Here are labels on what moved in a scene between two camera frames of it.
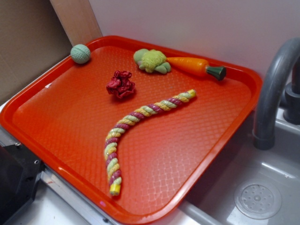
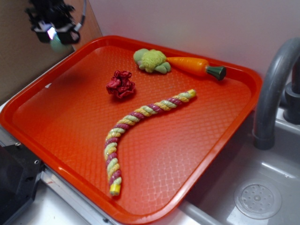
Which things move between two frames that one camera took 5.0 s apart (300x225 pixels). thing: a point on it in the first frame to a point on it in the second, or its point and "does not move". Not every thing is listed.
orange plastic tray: [137, 130] does not move
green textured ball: [80, 54] to [56, 44]
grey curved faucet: [263, 137] does not move
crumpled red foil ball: [121, 85] does not move
